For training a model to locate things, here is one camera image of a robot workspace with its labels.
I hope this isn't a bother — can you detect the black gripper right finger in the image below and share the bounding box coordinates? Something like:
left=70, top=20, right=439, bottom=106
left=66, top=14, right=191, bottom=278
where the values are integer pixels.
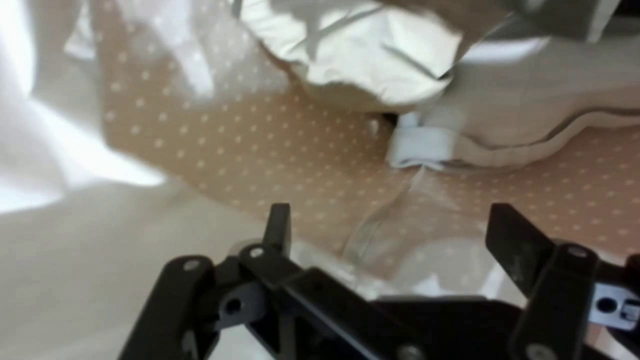
left=484, top=203, right=640, bottom=360

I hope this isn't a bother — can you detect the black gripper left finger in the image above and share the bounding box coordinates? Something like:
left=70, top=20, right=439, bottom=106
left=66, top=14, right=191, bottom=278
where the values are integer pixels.
left=118, top=203, right=316, bottom=360

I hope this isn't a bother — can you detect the pink polka dot basket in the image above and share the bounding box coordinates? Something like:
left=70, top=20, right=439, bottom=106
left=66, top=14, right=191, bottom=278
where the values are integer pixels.
left=0, top=0, right=640, bottom=360

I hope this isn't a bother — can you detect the clear plastic bag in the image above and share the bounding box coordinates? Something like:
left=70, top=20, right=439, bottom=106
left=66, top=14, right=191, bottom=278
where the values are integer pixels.
left=232, top=166, right=529, bottom=302

